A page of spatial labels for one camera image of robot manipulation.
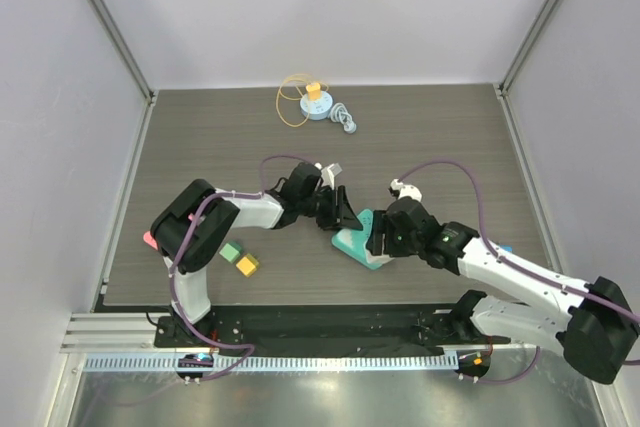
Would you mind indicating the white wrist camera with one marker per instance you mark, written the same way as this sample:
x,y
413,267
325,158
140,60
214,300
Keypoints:
x,y
399,189
329,174

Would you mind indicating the pink triangular power socket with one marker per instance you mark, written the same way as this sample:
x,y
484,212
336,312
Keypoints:
x,y
150,241

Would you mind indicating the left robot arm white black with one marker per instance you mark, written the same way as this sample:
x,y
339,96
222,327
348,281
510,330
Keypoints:
x,y
191,230

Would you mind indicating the yellow cube plug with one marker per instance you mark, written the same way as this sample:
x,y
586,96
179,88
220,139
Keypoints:
x,y
247,265

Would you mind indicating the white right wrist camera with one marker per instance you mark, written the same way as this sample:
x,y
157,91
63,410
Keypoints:
x,y
399,189

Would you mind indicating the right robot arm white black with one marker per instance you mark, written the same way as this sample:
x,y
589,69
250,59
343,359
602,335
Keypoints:
x,y
589,324

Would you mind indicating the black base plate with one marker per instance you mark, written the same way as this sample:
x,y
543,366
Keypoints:
x,y
307,330

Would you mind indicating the green cube plug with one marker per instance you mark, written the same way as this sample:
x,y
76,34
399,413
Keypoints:
x,y
230,252

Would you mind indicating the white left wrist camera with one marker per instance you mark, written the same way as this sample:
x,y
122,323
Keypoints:
x,y
329,174

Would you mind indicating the teal triangular power socket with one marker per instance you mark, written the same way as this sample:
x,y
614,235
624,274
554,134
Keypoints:
x,y
352,242

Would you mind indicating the round light blue power strip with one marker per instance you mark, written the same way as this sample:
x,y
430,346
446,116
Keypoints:
x,y
316,110

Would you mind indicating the white cube plug with sticker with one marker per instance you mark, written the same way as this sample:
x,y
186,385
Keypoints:
x,y
374,262

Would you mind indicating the slotted cable duct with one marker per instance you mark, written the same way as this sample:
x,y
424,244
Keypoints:
x,y
199,362

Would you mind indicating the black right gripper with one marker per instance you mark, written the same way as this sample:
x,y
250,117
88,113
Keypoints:
x,y
378,235

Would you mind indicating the aluminium frame rail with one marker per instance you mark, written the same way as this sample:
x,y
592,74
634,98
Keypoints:
x,y
121,47

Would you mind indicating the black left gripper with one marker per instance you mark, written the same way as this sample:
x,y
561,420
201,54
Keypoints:
x,y
340,213

